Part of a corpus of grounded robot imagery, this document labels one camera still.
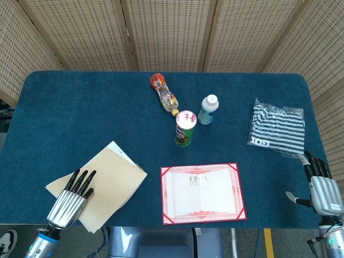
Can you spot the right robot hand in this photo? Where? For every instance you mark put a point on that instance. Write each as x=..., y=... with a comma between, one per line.
x=323, y=194

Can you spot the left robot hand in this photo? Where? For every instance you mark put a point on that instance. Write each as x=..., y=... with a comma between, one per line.
x=67, y=207

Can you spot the tan notebook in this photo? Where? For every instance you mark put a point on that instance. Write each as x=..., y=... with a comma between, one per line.
x=113, y=182

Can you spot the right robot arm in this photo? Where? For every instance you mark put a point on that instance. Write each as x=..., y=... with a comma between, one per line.
x=334, y=242

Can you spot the striped garment in plastic bag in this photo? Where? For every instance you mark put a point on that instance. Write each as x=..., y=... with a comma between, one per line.
x=279, y=129

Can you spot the blue table cloth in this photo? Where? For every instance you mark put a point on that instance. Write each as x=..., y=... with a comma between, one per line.
x=67, y=107

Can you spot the grey-blue robot torso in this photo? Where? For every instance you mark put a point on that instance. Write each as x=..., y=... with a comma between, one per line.
x=161, y=244

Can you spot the black equipment behind table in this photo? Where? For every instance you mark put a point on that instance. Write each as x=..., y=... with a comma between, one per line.
x=5, y=118

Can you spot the red certificate folder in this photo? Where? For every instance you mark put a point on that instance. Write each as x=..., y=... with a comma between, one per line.
x=204, y=193

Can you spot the green Pringles chips can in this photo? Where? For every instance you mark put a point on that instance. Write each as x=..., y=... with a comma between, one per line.
x=185, y=133

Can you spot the white and blue milk bottle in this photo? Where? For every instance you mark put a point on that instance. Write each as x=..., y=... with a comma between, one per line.
x=207, y=114

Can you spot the clear bottle with orange label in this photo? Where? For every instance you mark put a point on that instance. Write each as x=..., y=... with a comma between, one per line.
x=165, y=94

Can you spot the woven bamboo folding screen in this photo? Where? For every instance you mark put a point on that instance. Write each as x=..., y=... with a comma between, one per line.
x=166, y=32

